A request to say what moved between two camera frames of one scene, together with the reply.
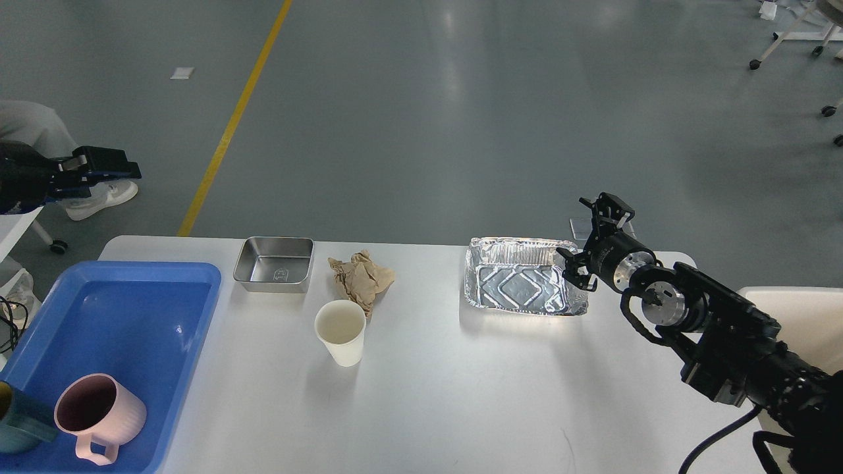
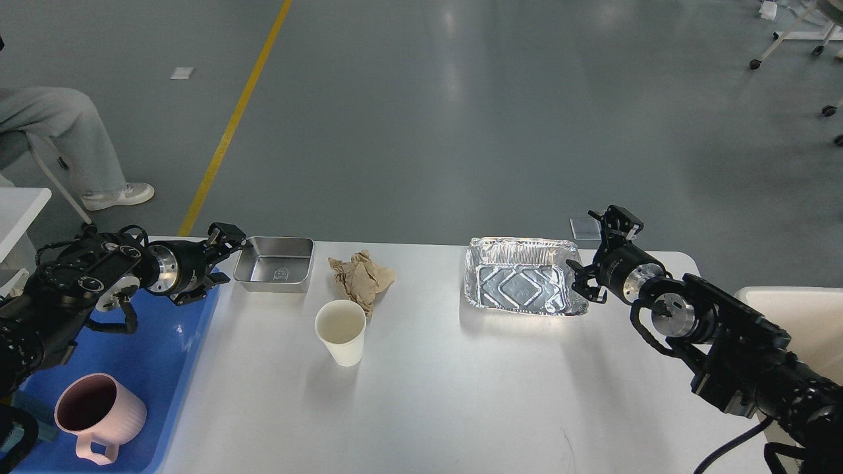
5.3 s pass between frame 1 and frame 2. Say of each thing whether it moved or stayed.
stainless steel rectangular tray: stayed
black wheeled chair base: stayed
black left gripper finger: moved
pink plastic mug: stayed
